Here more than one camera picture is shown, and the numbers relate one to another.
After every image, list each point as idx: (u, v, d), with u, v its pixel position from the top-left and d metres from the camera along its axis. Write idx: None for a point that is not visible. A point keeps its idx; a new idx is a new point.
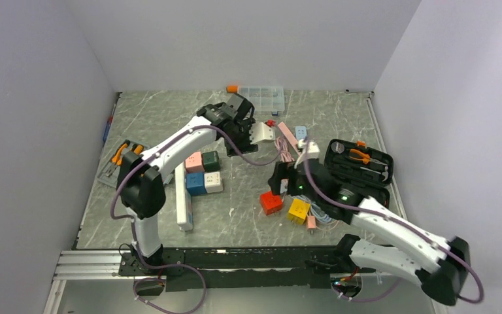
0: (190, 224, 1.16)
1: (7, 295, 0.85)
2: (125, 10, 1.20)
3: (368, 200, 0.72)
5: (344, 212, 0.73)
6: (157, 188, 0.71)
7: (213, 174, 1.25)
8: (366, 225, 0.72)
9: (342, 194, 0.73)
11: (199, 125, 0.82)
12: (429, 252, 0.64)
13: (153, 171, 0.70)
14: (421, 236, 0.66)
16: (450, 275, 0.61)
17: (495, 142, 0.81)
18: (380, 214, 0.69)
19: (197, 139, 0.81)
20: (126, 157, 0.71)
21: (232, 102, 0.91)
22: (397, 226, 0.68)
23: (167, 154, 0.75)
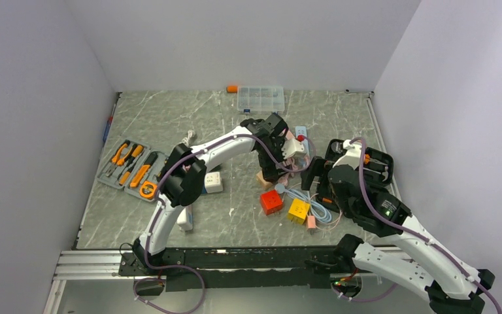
0: (190, 224, 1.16)
1: (7, 294, 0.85)
2: (125, 11, 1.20)
3: (411, 219, 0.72)
5: (382, 226, 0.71)
6: (199, 180, 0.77)
7: (213, 174, 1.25)
8: (404, 244, 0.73)
9: (386, 209, 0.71)
11: (243, 133, 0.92)
12: (464, 286, 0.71)
13: (199, 163, 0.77)
14: (461, 269, 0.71)
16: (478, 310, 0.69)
17: (497, 142, 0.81)
18: (425, 238, 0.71)
19: (237, 146, 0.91)
20: (178, 148, 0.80)
21: (269, 120, 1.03)
22: (436, 254, 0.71)
23: (213, 152, 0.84)
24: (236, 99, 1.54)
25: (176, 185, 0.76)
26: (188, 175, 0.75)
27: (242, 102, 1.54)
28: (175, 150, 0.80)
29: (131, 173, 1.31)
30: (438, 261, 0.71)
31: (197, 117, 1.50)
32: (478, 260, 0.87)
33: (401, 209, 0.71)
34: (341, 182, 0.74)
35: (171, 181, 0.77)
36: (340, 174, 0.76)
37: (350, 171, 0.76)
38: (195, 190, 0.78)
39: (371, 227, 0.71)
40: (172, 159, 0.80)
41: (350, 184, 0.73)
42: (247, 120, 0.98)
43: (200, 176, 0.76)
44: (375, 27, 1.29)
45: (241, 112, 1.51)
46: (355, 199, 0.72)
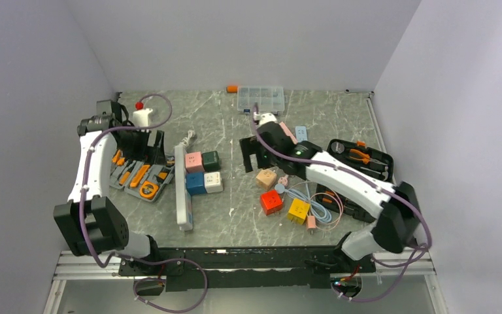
0: (190, 224, 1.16)
1: (8, 294, 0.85)
2: (125, 12, 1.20)
3: (321, 154, 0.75)
5: (298, 167, 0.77)
6: (113, 211, 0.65)
7: (214, 174, 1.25)
8: (317, 175, 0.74)
9: (297, 150, 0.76)
11: (95, 137, 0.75)
12: (374, 196, 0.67)
13: (97, 201, 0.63)
14: (368, 182, 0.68)
16: (393, 218, 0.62)
17: (496, 143, 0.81)
18: (330, 163, 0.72)
19: (105, 152, 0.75)
20: (60, 216, 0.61)
21: (100, 109, 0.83)
22: (344, 176, 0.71)
23: (95, 180, 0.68)
24: (236, 99, 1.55)
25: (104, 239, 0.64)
26: (100, 221, 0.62)
27: (241, 102, 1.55)
28: (61, 218, 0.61)
29: (131, 173, 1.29)
30: (344, 180, 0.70)
31: (197, 117, 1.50)
32: (478, 260, 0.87)
33: (312, 148, 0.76)
34: (262, 132, 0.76)
35: (97, 241, 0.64)
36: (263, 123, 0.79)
37: (274, 121, 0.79)
38: (120, 222, 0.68)
39: (289, 168, 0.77)
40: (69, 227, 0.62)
41: (268, 132, 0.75)
42: (82, 125, 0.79)
43: (110, 209, 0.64)
44: (374, 28, 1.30)
45: (241, 112, 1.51)
46: (275, 146, 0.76)
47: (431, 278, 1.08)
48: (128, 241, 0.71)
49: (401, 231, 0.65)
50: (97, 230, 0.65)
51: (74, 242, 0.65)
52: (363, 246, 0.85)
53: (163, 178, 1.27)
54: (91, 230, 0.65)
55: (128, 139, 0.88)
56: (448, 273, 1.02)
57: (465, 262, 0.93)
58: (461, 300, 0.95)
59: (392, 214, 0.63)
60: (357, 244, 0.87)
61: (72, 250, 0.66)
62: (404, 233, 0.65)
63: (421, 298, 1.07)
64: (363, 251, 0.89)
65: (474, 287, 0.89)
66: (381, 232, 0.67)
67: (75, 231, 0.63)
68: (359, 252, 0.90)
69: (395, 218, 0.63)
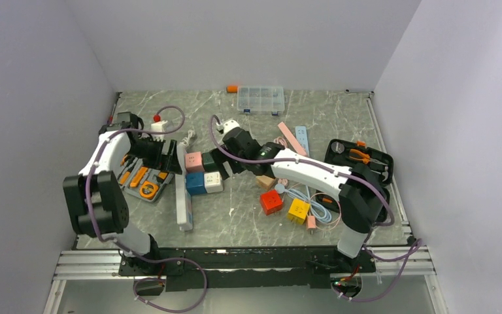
0: (190, 224, 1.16)
1: (8, 293, 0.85)
2: (125, 12, 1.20)
3: (284, 151, 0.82)
5: (266, 167, 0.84)
6: (116, 189, 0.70)
7: (214, 174, 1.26)
8: (283, 171, 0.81)
9: (263, 152, 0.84)
11: (112, 133, 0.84)
12: (331, 181, 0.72)
13: (103, 174, 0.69)
14: (326, 169, 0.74)
16: (351, 197, 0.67)
17: (496, 142, 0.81)
18: (290, 158, 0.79)
19: (118, 146, 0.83)
20: (68, 186, 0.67)
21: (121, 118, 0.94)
22: (304, 167, 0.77)
23: (104, 160, 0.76)
24: (236, 99, 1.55)
25: (106, 214, 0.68)
26: (104, 196, 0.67)
27: (241, 102, 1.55)
28: (69, 188, 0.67)
29: (131, 173, 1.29)
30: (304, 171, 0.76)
31: (197, 117, 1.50)
32: (478, 260, 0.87)
33: (274, 148, 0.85)
34: (229, 139, 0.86)
35: (99, 216, 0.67)
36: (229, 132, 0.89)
37: (239, 128, 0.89)
38: (122, 203, 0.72)
39: (259, 169, 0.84)
40: (74, 198, 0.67)
41: (234, 138, 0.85)
42: (103, 127, 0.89)
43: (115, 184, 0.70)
44: (374, 27, 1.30)
45: (241, 112, 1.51)
46: (242, 150, 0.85)
47: (431, 278, 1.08)
48: (127, 224, 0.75)
49: (362, 208, 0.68)
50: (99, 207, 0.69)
51: (76, 216, 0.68)
52: (353, 243, 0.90)
53: (163, 178, 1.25)
54: (95, 207, 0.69)
55: (142, 147, 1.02)
56: (447, 272, 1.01)
57: (465, 262, 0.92)
58: (461, 299, 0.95)
59: (350, 193, 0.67)
60: (346, 240, 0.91)
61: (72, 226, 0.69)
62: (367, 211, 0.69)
63: (421, 298, 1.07)
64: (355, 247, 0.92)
65: (474, 286, 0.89)
66: (349, 214, 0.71)
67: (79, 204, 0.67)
68: (351, 249, 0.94)
69: (354, 197, 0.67)
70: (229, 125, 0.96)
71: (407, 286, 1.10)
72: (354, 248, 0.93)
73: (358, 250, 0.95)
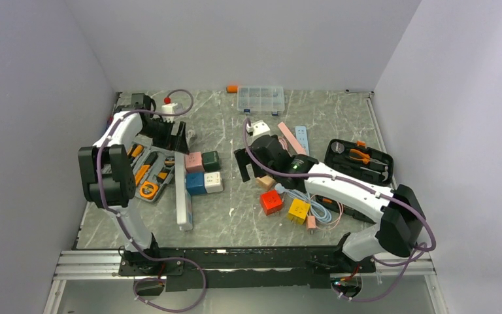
0: (190, 223, 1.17)
1: (7, 294, 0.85)
2: (125, 12, 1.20)
3: (317, 165, 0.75)
5: (297, 182, 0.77)
6: (127, 163, 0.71)
7: (214, 174, 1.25)
8: (317, 188, 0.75)
9: (294, 165, 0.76)
11: (126, 112, 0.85)
12: (374, 203, 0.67)
13: (114, 148, 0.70)
14: (367, 189, 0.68)
16: (395, 223, 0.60)
17: (496, 142, 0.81)
18: (326, 174, 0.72)
19: (132, 123, 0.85)
20: (82, 155, 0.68)
21: (134, 99, 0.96)
22: (343, 185, 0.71)
23: (118, 135, 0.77)
24: (236, 99, 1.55)
25: (114, 185, 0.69)
26: (114, 168, 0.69)
27: (241, 102, 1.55)
28: (83, 157, 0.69)
29: None
30: (343, 190, 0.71)
31: (197, 117, 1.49)
32: (478, 260, 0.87)
33: (308, 161, 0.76)
34: (259, 148, 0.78)
35: (107, 185, 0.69)
36: (259, 140, 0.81)
37: (268, 137, 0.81)
38: (131, 177, 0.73)
39: (289, 183, 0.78)
40: (86, 167, 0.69)
41: (265, 148, 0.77)
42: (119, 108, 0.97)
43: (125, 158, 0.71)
44: (374, 27, 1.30)
45: (241, 112, 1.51)
46: (272, 161, 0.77)
47: (431, 278, 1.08)
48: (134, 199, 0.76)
49: (404, 234, 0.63)
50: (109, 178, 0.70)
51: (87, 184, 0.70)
52: (364, 249, 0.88)
53: (163, 178, 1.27)
54: (105, 178, 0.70)
55: (153, 127, 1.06)
56: (448, 272, 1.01)
57: (465, 262, 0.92)
58: (462, 300, 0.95)
59: (393, 217, 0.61)
60: (357, 246, 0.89)
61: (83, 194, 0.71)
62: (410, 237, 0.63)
63: (421, 298, 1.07)
64: (364, 253, 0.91)
65: (474, 286, 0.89)
66: (387, 239, 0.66)
67: (90, 173, 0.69)
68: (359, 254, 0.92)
69: (398, 222, 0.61)
70: (259, 127, 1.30)
71: (407, 286, 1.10)
72: (365, 254, 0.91)
73: (364, 256, 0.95)
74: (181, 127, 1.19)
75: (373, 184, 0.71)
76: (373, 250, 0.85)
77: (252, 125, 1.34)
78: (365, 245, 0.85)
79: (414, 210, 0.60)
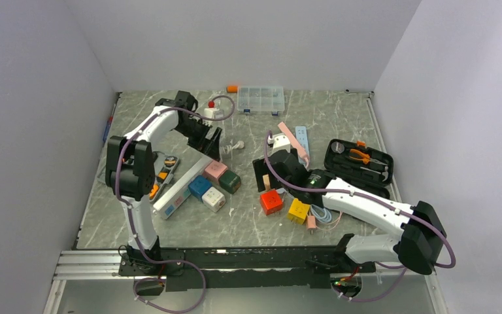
0: (166, 214, 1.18)
1: (7, 294, 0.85)
2: (125, 11, 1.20)
3: (334, 180, 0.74)
5: (315, 197, 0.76)
6: (150, 159, 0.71)
7: (217, 193, 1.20)
8: (333, 203, 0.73)
9: (311, 180, 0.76)
11: (165, 108, 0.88)
12: (393, 220, 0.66)
13: (141, 142, 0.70)
14: (387, 205, 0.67)
16: (417, 240, 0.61)
17: (497, 142, 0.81)
18: (346, 190, 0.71)
19: (167, 120, 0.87)
20: (111, 142, 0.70)
21: (178, 96, 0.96)
22: (363, 200, 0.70)
23: (148, 131, 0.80)
24: (236, 99, 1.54)
25: (131, 178, 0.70)
26: (136, 163, 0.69)
27: (242, 102, 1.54)
28: (110, 145, 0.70)
29: None
30: (362, 206, 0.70)
31: None
32: (478, 260, 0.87)
33: (325, 177, 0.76)
34: (276, 163, 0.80)
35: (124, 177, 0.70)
36: (276, 154, 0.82)
37: (285, 152, 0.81)
38: (151, 173, 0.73)
39: (306, 198, 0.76)
40: (112, 155, 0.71)
41: (282, 163, 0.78)
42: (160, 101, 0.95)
43: (149, 154, 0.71)
44: (374, 27, 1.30)
45: (241, 112, 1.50)
46: (289, 176, 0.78)
47: (431, 278, 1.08)
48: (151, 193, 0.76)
49: (426, 252, 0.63)
50: (129, 169, 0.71)
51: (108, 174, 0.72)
52: (369, 254, 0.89)
53: (163, 178, 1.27)
54: (125, 169, 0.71)
55: (190, 127, 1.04)
56: (447, 272, 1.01)
57: (465, 262, 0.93)
58: (461, 300, 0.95)
59: (414, 235, 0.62)
60: (363, 251, 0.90)
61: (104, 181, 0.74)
62: (431, 254, 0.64)
63: (421, 298, 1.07)
64: (368, 260, 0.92)
65: (473, 286, 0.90)
66: (408, 256, 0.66)
67: (113, 162, 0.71)
68: (363, 258, 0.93)
69: (419, 239, 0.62)
70: (281, 140, 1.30)
71: (407, 286, 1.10)
72: (367, 259, 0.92)
73: (365, 261, 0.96)
74: (217, 133, 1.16)
75: (391, 200, 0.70)
76: (378, 258, 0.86)
77: (273, 137, 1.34)
78: (372, 251, 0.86)
79: (435, 228, 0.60)
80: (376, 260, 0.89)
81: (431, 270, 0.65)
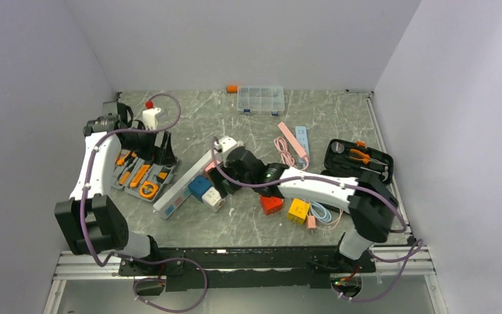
0: (166, 214, 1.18)
1: (8, 294, 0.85)
2: (125, 12, 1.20)
3: (288, 170, 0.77)
5: (274, 190, 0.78)
6: (113, 210, 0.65)
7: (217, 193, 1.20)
8: (291, 191, 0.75)
9: (268, 173, 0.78)
11: (100, 138, 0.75)
12: (341, 194, 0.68)
13: (97, 199, 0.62)
14: (333, 182, 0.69)
16: (361, 208, 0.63)
17: (496, 143, 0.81)
18: (296, 176, 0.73)
19: (109, 151, 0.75)
20: (61, 212, 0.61)
21: (107, 110, 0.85)
22: (314, 184, 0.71)
23: (96, 178, 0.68)
24: (236, 99, 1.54)
25: (104, 238, 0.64)
26: (102, 222, 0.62)
27: (241, 102, 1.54)
28: (61, 214, 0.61)
29: (131, 173, 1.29)
30: (314, 190, 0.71)
31: (197, 117, 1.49)
32: (478, 260, 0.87)
33: (281, 168, 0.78)
34: (234, 161, 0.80)
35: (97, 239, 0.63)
36: (233, 153, 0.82)
37: (242, 149, 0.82)
38: (120, 222, 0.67)
39: (266, 191, 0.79)
40: (70, 224, 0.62)
41: (240, 160, 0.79)
42: (87, 125, 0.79)
43: (111, 207, 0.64)
44: (374, 28, 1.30)
45: (241, 112, 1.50)
46: (248, 172, 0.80)
47: (431, 278, 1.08)
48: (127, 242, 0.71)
49: (374, 219, 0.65)
50: (96, 229, 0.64)
51: (74, 241, 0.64)
52: (355, 244, 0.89)
53: (163, 178, 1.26)
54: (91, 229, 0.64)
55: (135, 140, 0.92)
56: (447, 272, 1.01)
57: (465, 262, 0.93)
58: (461, 300, 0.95)
59: (359, 203, 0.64)
60: (349, 243, 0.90)
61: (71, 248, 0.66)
62: (380, 220, 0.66)
63: (421, 297, 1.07)
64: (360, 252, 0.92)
65: (472, 286, 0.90)
66: (361, 226, 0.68)
67: (74, 228, 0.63)
68: (356, 251, 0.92)
69: (363, 207, 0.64)
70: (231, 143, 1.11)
71: (406, 286, 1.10)
72: (359, 250, 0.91)
73: (360, 254, 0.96)
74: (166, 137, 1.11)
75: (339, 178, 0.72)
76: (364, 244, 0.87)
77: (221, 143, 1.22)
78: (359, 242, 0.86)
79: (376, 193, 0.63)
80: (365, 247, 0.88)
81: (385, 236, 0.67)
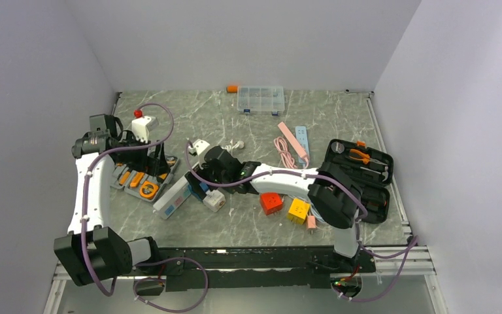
0: (167, 214, 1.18)
1: (8, 293, 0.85)
2: (125, 11, 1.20)
3: (261, 167, 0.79)
5: (248, 187, 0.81)
6: (115, 239, 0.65)
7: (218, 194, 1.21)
8: (261, 185, 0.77)
9: (242, 171, 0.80)
11: (92, 161, 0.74)
12: (302, 184, 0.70)
13: (99, 232, 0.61)
14: (295, 173, 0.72)
16: (319, 193, 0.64)
17: (496, 143, 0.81)
18: (264, 171, 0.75)
19: (102, 174, 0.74)
20: (62, 250, 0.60)
21: (95, 125, 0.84)
22: (280, 176, 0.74)
23: (94, 209, 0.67)
24: (236, 99, 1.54)
25: (108, 267, 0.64)
26: (105, 254, 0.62)
27: (241, 102, 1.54)
28: (63, 251, 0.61)
29: (131, 173, 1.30)
30: (282, 182, 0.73)
31: (197, 117, 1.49)
32: (478, 260, 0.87)
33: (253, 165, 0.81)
34: (211, 159, 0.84)
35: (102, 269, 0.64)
36: (209, 152, 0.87)
37: (218, 148, 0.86)
38: (121, 248, 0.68)
39: (241, 189, 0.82)
40: (72, 258, 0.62)
41: (216, 159, 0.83)
42: (76, 145, 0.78)
43: (112, 237, 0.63)
44: (373, 28, 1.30)
45: (241, 112, 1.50)
46: (225, 170, 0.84)
47: (431, 278, 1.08)
48: (130, 267, 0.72)
49: (334, 205, 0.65)
50: (99, 259, 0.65)
51: (77, 273, 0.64)
52: (342, 241, 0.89)
53: (163, 178, 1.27)
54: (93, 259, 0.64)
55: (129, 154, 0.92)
56: (447, 273, 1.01)
57: (465, 262, 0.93)
58: (461, 300, 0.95)
59: (317, 190, 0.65)
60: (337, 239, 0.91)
61: (74, 279, 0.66)
62: (340, 207, 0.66)
63: (421, 298, 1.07)
64: (352, 249, 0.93)
65: (472, 285, 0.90)
66: (324, 214, 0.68)
67: (75, 262, 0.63)
68: (349, 248, 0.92)
69: (321, 193, 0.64)
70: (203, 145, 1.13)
71: (407, 286, 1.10)
72: (351, 247, 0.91)
73: (355, 250, 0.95)
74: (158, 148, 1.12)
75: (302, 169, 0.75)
76: (351, 240, 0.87)
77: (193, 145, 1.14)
78: (350, 238, 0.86)
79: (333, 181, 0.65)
80: (355, 242, 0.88)
81: (348, 222, 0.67)
